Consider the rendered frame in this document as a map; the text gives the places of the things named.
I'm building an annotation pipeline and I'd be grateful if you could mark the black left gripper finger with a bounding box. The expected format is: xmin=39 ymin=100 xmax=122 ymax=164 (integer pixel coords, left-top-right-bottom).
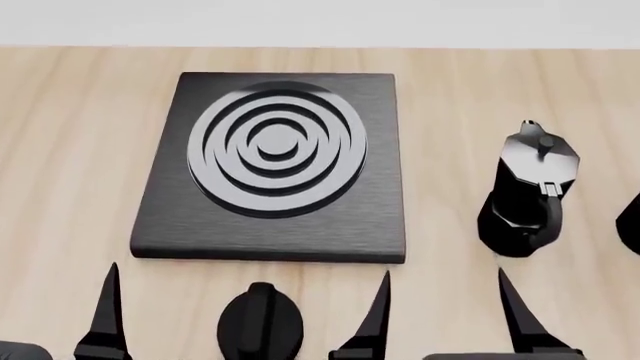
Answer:
xmin=73 ymin=261 xmax=134 ymax=360

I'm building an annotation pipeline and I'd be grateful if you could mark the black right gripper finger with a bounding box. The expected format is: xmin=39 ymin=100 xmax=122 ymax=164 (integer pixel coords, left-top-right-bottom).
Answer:
xmin=497 ymin=267 xmax=558 ymax=354
xmin=329 ymin=270 xmax=393 ymax=360

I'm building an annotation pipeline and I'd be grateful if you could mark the black stove knob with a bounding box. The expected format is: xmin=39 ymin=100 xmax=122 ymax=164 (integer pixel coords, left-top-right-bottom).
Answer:
xmin=216 ymin=282 xmax=305 ymax=360

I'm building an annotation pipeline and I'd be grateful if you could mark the black moka pot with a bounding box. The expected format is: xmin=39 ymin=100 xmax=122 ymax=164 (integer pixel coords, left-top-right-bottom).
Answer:
xmin=476 ymin=119 xmax=583 ymax=259
xmin=615 ymin=194 xmax=640 ymax=258

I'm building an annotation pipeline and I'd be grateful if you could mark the black flat stove grey burner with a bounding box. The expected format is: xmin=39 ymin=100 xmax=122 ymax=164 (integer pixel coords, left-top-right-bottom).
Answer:
xmin=129 ymin=71 xmax=407 ymax=265

